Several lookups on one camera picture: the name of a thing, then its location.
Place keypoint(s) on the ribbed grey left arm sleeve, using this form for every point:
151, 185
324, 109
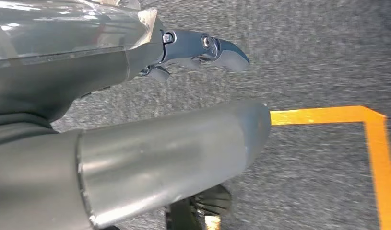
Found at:
17, 130

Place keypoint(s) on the dark robot foot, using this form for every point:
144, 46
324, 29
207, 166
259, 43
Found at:
189, 212

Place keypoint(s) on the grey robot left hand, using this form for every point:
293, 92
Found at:
55, 79

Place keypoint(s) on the yellow floor tape square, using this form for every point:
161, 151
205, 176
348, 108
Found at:
325, 115

